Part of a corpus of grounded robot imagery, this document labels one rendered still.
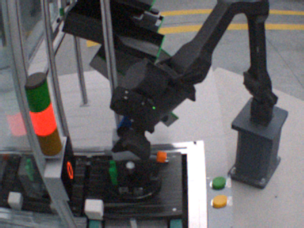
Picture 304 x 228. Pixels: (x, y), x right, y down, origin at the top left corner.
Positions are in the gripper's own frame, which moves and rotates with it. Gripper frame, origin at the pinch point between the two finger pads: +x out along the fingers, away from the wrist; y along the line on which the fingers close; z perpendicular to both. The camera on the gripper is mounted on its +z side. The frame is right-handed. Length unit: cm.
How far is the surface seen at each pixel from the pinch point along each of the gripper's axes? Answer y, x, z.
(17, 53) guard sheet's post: 20.4, -14.1, 34.9
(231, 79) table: -63, -5, -43
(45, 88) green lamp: 19.9, -11.8, 25.8
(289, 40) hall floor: -273, -21, -175
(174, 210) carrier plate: 10.1, 3.3, -18.7
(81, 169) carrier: -6.0, 21.5, -2.0
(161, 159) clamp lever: 0.9, -1.2, -10.1
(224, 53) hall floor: -238, 39, -120
